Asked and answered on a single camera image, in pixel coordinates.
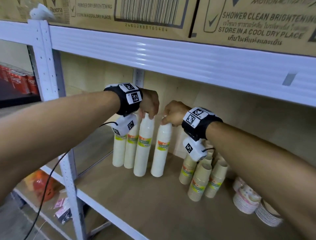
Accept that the person's left hand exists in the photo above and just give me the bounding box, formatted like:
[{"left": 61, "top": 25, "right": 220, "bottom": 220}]
[{"left": 138, "top": 89, "right": 160, "bottom": 120}]

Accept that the person's right hand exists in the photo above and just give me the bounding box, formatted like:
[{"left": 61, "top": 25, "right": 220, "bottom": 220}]
[{"left": 160, "top": 100, "right": 192, "bottom": 127}]

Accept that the tall white cup stack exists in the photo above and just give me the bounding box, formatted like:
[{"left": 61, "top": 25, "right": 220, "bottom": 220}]
[
  {"left": 112, "top": 134, "right": 127, "bottom": 167},
  {"left": 133, "top": 113, "right": 155, "bottom": 177},
  {"left": 124, "top": 116, "right": 140, "bottom": 169},
  {"left": 151, "top": 123, "right": 173, "bottom": 178}
]

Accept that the person's left forearm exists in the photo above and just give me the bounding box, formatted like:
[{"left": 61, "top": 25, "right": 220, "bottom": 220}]
[{"left": 0, "top": 90, "right": 121, "bottom": 206}]

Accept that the person's right forearm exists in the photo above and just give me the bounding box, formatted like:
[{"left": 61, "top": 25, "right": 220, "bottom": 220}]
[{"left": 206, "top": 121, "right": 316, "bottom": 240}]

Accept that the black marker wristband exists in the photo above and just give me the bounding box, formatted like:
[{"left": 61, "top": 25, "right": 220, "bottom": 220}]
[
  {"left": 104, "top": 83, "right": 143, "bottom": 117},
  {"left": 182, "top": 107, "right": 223, "bottom": 141}
]

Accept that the brown paper cup stack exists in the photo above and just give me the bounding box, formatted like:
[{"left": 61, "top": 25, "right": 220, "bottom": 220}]
[
  {"left": 179, "top": 154, "right": 198, "bottom": 185},
  {"left": 187, "top": 162, "right": 212, "bottom": 202},
  {"left": 204, "top": 159, "right": 228, "bottom": 199}
]

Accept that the white metal shelf rack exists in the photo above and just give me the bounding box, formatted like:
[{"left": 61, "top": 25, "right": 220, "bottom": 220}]
[{"left": 0, "top": 19, "right": 316, "bottom": 240}]

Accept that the patterned paper plate stack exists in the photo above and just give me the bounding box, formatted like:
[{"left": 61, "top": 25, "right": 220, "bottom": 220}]
[{"left": 233, "top": 177, "right": 262, "bottom": 215}]

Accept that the cardboard box with barcode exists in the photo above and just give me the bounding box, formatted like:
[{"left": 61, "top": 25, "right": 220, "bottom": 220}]
[{"left": 0, "top": 0, "right": 198, "bottom": 42}]

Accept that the pink packet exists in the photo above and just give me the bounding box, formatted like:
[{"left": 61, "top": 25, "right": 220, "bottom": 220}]
[{"left": 53, "top": 196, "right": 72, "bottom": 225}]

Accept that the orange plastic bag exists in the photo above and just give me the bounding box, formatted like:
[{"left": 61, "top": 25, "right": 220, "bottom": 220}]
[{"left": 24, "top": 169, "right": 60, "bottom": 203}]

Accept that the cardboard box with checkmark print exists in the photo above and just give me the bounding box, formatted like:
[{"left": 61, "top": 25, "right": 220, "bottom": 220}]
[{"left": 189, "top": 0, "right": 316, "bottom": 58}]

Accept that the row of red soda cans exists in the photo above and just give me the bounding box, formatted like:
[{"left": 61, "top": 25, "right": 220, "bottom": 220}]
[{"left": 0, "top": 63, "right": 40, "bottom": 96}]

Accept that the white paper plate stack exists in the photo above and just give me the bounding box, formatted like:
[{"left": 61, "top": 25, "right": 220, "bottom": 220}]
[{"left": 255, "top": 199, "right": 283, "bottom": 227}]

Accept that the crumpled white paper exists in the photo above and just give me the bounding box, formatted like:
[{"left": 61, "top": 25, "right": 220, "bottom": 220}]
[{"left": 29, "top": 3, "right": 56, "bottom": 22}]

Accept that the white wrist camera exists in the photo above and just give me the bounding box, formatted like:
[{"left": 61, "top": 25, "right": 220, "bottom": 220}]
[
  {"left": 110, "top": 114, "right": 138, "bottom": 136},
  {"left": 182, "top": 137, "right": 208, "bottom": 162}
]

